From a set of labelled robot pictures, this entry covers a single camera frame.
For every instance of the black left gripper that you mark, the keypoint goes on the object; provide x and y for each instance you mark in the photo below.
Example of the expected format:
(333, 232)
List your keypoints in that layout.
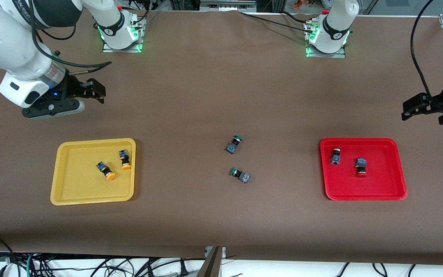
(438, 103)

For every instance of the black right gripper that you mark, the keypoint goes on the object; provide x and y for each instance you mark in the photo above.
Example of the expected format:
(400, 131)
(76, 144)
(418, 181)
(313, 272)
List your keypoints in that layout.
(72, 87)

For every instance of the yellow push button switch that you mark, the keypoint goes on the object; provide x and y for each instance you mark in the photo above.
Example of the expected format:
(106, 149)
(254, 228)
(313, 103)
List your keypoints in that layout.
(124, 157)
(105, 169)

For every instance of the red push button switch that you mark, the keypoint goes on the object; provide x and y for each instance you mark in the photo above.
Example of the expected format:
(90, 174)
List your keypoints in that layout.
(360, 165)
(335, 157)

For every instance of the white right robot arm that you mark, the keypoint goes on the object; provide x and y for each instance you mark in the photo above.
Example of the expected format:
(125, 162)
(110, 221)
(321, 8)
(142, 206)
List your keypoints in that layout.
(14, 46)

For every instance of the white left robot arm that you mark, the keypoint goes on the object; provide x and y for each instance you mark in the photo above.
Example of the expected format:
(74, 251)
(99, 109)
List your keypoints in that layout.
(337, 23)

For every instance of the red plastic tray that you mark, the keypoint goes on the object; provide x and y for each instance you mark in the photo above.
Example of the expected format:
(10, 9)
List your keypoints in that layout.
(383, 181)

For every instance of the yellow plastic tray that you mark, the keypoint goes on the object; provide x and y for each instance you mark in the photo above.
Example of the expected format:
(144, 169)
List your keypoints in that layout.
(75, 181)

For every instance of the brown table cover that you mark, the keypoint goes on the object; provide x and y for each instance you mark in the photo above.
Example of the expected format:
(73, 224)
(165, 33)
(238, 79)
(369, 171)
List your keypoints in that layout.
(221, 223)

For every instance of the black power plug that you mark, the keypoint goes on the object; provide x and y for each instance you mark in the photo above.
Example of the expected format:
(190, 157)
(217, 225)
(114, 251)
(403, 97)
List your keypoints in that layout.
(183, 269)

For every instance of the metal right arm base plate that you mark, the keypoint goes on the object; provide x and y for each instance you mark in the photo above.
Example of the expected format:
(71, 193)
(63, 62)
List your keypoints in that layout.
(129, 48)

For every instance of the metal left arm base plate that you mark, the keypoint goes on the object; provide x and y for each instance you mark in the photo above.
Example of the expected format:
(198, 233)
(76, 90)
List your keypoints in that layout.
(338, 55)

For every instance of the green push button switch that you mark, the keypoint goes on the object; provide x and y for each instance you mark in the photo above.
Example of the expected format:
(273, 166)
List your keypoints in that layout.
(242, 176)
(232, 146)

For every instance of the grey metal frame rail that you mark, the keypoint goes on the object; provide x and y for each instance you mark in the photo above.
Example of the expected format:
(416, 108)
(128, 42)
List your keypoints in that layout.
(227, 4)

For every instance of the dark support post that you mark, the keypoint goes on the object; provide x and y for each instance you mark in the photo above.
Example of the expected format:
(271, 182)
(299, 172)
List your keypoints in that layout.
(210, 265)

